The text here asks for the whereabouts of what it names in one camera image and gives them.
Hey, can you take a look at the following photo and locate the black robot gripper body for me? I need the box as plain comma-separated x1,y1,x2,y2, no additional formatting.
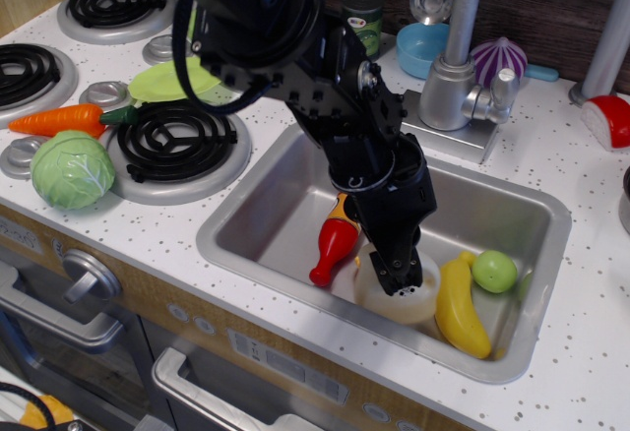
328,133,437,264

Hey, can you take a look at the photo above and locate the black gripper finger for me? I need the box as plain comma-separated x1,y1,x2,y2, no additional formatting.
369,246,423,296

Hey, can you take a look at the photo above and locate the cream toy detergent bottle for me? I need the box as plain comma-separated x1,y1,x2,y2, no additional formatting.
330,243,441,327

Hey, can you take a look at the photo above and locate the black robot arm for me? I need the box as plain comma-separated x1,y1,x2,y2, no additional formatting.
172,0,436,294

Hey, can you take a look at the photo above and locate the silver metal sink basin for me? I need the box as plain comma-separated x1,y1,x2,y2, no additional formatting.
197,125,572,383

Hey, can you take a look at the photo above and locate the red toy ketchup bottle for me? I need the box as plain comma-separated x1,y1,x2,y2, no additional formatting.
309,193,361,287

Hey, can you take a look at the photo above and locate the yellow toy banana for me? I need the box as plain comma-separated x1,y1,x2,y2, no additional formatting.
434,251,491,359

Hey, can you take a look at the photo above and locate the green toy apple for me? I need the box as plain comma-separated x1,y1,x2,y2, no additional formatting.
472,250,518,293

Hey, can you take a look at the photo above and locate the silver toy faucet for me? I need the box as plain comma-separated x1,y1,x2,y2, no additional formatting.
403,0,520,163

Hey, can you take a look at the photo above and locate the blue toy pan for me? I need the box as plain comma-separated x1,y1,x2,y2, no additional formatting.
396,23,559,82

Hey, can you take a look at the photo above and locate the purple white toy onion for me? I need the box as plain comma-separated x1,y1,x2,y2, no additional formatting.
471,37,528,88

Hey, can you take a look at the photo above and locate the green toy pea can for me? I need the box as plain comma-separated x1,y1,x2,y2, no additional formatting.
342,0,384,59

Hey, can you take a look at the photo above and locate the front stove burner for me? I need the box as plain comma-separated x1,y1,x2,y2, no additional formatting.
100,99,252,206

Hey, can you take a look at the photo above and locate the stove burner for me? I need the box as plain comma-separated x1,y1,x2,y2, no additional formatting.
1,43,79,129
100,99,252,206
57,0,176,45

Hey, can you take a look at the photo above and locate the red white toy cheese wedge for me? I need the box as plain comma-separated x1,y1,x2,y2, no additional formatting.
581,95,629,152

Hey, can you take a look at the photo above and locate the light green toy plate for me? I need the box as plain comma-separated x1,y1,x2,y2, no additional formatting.
128,57,221,102

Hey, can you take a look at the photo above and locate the silver vertical pole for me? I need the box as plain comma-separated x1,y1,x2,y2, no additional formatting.
569,0,629,107

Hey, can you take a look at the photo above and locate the silver stove knob middle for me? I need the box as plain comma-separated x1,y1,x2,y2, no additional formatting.
142,34,173,66

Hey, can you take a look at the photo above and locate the silver stove knob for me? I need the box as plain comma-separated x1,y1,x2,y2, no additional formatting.
79,81,136,111
142,34,173,66
1,136,49,180

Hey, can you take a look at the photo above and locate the silver stove knob lower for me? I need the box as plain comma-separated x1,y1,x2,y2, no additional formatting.
79,81,136,111

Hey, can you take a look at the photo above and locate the orange toy carrot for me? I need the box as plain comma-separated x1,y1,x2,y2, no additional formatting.
8,103,139,138

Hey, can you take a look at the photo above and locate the silver oven dial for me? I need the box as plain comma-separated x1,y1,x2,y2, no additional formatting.
62,249,122,304

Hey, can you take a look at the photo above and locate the green toy cabbage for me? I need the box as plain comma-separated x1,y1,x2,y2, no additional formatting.
31,131,116,210

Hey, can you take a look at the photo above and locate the back left stove burner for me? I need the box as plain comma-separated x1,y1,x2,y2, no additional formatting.
57,0,176,45

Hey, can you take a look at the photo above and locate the far left stove burner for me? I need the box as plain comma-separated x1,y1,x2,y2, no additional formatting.
1,43,79,129

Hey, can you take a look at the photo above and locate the silver stove knob front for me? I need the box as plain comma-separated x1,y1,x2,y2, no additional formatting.
1,136,49,180

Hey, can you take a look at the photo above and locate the yellow cloth object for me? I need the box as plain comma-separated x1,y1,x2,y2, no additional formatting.
18,394,75,430

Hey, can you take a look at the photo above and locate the silver dishwasher door handle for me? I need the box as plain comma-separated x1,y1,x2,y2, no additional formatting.
152,347,320,431

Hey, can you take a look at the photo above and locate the silver oven door handle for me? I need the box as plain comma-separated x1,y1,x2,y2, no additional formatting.
1,262,124,353

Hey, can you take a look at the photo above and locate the black cable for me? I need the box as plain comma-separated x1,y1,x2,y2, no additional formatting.
0,380,83,431

